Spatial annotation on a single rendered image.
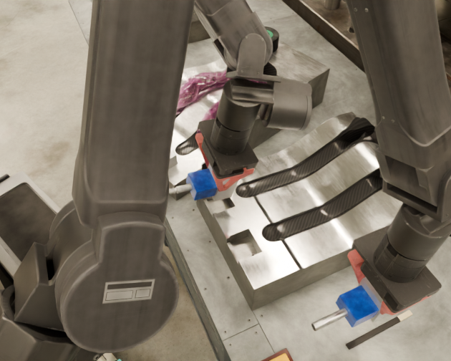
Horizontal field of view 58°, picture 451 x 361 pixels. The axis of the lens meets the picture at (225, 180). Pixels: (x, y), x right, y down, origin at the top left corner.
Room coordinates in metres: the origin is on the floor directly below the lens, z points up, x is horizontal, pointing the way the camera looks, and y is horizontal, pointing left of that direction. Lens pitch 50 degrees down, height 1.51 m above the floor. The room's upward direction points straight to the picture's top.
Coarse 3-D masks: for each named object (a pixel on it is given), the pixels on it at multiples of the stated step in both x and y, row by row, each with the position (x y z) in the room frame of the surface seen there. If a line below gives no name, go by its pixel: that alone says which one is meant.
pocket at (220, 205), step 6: (204, 198) 0.49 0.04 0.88; (210, 198) 0.49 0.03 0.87; (228, 198) 0.49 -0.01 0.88; (210, 204) 0.48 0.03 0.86; (216, 204) 0.48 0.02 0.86; (222, 204) 0.48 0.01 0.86; (228, 204) 0.48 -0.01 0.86; (210, 210) 0.46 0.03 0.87; (216, 210) 0.47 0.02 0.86; (222, 210) 0.47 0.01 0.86
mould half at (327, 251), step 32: (320, 128) 0.64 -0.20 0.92; (288, 160) 0.58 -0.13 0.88; (352, 160) 0.54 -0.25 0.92; (288, 192) 0.50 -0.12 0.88; (320, 192) 0.49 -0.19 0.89; (224, 224) 0.42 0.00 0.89; (256, 224) 0.42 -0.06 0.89; (352, 224) 0.42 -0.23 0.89; (384, 224) 0.40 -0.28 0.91; (224, 256) 0.40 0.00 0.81; (256, 256) 0.35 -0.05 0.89; (288, 256) 0.35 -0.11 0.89; (320, 256) 0.35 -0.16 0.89; (256, 288) 0.29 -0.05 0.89; (288, 288) 0.32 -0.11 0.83
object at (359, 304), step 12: (360, 288) 0.27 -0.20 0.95; (372, 288) 0.26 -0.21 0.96; (336, 300) 0.25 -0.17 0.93; (348, 300) 0.25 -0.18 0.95; (360, 300) 0.25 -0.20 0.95; (372, 300) 0.25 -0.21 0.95; (336, 312) 0.23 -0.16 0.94; (348, 312) 0.23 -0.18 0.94; (360, 312) 0.23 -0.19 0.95; (372, 312) 0.23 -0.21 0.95; (312, 324) 0.22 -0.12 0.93; (324, 324) 0.21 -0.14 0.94
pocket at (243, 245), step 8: (240, 232) 0.40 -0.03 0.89; (248, 232) 0.41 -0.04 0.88; (232, 240) 0.39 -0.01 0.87; (240, 240) 0.40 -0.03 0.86; (248, 240) 0.40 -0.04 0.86; (232, 248) 0.38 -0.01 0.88; (240, 248) 0.38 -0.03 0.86; (248, 248) 0.38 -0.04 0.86; (256, 248) 0.38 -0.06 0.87; (240, 256) 0.37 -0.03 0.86; (248, 256) 0.37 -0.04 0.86
